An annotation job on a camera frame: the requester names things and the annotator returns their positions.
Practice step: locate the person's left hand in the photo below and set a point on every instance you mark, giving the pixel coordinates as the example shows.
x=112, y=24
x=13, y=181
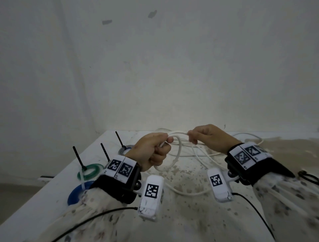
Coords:
x=147, y=152

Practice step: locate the black camera lead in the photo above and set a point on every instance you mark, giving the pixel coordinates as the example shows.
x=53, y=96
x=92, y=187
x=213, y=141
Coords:
x=114, y=210
x=254, y=207

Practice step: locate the person's right forearm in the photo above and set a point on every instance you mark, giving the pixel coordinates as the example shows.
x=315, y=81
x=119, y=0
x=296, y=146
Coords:
x=289, y=207

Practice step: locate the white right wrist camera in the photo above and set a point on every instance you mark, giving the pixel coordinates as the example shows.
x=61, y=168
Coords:
x=221, y=194

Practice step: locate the person's right hand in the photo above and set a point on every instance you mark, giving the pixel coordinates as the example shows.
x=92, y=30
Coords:
x=214, y=137

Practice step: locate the black right wristband with markers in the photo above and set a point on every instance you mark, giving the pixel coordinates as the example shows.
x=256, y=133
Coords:
x=266, y=169

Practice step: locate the black left camera lead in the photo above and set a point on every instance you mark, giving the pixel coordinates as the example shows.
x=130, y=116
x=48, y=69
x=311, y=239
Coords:
x=114, y=210

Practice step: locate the black left wristband with markers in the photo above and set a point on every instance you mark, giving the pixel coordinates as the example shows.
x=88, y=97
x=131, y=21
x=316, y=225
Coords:
x=112, y=187

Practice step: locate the black right camera lead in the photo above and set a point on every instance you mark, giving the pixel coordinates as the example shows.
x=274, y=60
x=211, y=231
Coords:
x=254, y=207

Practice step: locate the black wristband with markers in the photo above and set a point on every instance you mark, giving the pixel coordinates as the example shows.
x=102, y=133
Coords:
x=112, y=187
x=266, y=169

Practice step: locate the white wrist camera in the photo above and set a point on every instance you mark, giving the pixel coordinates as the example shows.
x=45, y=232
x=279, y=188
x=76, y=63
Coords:
x=221, y=194
x=149, y=209

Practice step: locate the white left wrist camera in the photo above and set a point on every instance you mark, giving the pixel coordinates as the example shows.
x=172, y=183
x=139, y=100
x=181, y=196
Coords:
x=149, y=209

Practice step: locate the person's left forearm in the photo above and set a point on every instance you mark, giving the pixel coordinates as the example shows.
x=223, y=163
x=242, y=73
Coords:
x=84, y=219

